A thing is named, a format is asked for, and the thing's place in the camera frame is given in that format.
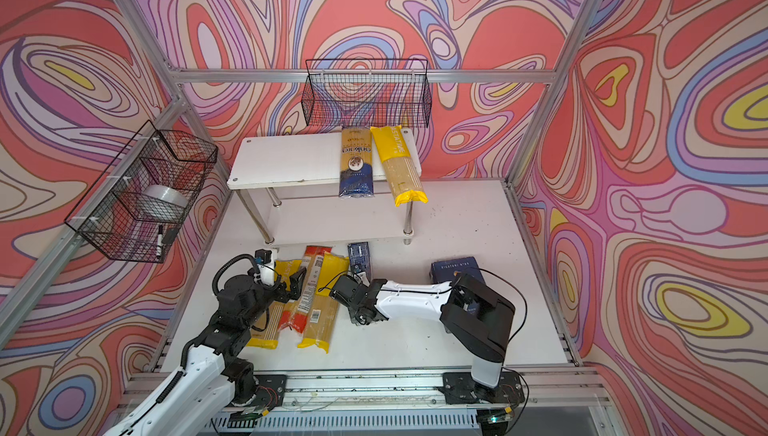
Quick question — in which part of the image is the red spaghetti bag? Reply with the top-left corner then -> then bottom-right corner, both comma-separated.
278,246 -> 332,334

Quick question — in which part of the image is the yellow spaghetti bag long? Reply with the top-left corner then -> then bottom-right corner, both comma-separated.
298,253 -> 349,353

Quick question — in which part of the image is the blue spaghetti box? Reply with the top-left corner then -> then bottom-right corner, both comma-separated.
347,242 -> 372,285

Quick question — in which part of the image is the dark blue spaghetti bag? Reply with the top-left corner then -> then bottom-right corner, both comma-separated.
338,127 -> 374,198

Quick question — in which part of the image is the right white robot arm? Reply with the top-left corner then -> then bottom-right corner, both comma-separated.
330,273 -> 516,388

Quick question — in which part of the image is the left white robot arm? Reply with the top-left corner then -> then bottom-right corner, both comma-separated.
106,268 -> 307,435

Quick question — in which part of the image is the blue Barilla pasta box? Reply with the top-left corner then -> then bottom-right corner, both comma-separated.
429,256 -> 484,284

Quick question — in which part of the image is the white shelf with metal legs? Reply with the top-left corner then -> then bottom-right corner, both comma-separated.
227,132 -> 414,246

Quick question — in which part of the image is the black marker pen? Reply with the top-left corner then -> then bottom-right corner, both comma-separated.
155,224 -> 164,261

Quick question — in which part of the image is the silver tape roll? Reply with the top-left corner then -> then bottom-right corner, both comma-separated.
143,184 -> 188,208

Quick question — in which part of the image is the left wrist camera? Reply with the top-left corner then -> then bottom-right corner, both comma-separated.
254,249 -> 278,286

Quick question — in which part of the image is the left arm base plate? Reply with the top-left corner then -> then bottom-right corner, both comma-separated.
232,374 -> 288,409

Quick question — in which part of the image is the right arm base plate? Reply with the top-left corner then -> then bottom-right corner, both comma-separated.
436,370 -> 526,407

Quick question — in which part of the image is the black wire basket left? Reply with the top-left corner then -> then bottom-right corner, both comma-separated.
64,122 -> 218,263

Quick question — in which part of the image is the black wire basket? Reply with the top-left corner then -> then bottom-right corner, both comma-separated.
64,122 -> 218,263
301,58 -> 433,128

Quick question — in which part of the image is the black wire basket back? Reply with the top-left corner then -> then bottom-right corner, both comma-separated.
301,58 -> 433,128

